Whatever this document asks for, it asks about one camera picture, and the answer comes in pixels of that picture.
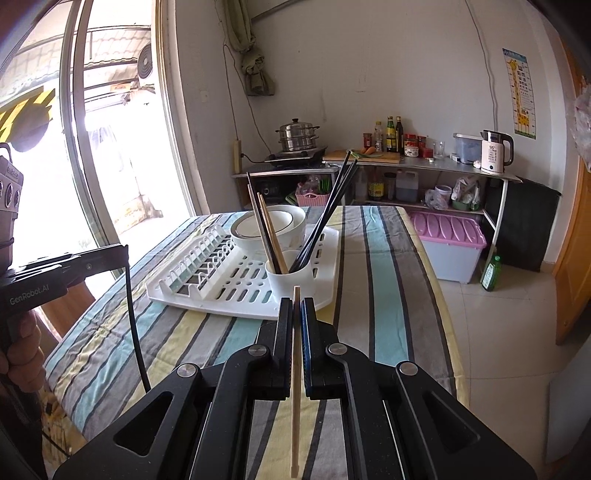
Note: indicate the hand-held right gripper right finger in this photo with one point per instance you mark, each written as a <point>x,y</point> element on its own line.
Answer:
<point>307,332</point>

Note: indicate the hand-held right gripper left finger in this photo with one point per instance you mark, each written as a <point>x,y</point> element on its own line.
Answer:
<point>284,332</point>

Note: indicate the large white bowl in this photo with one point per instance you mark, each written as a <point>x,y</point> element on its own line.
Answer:
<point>244,245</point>

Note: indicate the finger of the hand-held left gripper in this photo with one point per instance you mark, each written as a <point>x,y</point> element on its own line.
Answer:
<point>101,261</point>

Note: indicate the pink lid storage box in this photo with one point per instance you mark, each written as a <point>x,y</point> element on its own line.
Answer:
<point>448,235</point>

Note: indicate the beige power strip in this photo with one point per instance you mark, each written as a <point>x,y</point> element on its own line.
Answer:
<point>236,159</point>

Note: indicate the brown wooden chopstick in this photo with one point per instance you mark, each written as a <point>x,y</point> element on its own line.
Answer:
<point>272,230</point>
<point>259,221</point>

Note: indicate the red lid jar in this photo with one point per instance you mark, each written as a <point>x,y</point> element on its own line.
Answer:
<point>410,146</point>

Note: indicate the pale wooden chopstick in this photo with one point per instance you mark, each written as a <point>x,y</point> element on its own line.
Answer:
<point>296,415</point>

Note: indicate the giraffe wall poster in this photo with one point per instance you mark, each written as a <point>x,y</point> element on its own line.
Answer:
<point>521,92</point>

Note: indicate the black fabric bag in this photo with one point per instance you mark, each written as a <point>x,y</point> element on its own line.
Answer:
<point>526,226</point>

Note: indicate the person's left hand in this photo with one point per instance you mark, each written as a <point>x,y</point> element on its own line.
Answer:
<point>25,355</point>

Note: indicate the printed white mug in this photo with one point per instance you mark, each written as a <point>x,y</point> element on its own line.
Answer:
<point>442,197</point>

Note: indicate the green hanging cloth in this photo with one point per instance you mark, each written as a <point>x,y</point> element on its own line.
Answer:
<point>254,60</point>

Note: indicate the black chopstick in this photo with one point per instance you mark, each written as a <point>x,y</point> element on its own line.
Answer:
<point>343,184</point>
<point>256,203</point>
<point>331,184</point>
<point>338,184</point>
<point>348,184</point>
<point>132,323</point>

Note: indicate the dark sauce bottle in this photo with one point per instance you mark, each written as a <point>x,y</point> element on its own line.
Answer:
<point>400,136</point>

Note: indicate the white electric kettle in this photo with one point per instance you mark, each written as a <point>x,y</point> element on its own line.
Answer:
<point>494,154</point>

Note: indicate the striped tablecloth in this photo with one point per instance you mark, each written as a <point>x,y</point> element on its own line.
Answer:
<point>378,300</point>

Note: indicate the plastic bag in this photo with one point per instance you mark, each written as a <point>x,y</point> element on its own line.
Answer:
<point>582,124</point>

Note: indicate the metal shelf rack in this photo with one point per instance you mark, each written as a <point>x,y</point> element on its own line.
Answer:
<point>443,165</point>

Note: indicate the clear plastic container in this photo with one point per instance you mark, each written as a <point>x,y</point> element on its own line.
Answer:
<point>466,150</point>

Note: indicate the plastic oil jug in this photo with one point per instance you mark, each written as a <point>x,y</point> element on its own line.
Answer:
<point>407,187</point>

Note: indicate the black cooktop stove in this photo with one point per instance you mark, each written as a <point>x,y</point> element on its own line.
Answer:
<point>295,158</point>

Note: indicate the yellow label sauce bottle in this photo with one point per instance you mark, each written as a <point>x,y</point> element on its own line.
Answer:
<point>391,137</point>

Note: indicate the green bottle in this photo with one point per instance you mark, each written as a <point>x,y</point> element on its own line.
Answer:
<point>490,276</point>

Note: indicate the red sauce jar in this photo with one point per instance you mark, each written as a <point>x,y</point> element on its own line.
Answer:
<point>367,141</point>

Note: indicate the wooden door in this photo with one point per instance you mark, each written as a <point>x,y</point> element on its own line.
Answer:
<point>575,221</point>

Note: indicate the pink basket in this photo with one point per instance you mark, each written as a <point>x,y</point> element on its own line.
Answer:
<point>313,200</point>

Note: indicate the white utensil holder cup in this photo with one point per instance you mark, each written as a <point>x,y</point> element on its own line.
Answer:
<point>291,284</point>

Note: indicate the glass sliding door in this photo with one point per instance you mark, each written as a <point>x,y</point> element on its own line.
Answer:
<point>115,161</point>

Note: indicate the steel steamer pot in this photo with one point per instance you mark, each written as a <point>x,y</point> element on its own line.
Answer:
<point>298,136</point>

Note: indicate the white plastic dish rack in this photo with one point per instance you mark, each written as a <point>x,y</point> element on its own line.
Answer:
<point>240,300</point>

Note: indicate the clear sauce bottle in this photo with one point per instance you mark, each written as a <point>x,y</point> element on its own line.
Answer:
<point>378,138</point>

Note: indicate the wooden cutting board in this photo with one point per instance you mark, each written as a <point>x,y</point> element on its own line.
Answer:
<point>364,158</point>

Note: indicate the small white bowl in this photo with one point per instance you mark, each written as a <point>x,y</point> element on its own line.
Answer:
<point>281,221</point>

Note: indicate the drinking glass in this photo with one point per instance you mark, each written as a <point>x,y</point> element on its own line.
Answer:
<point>439,151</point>

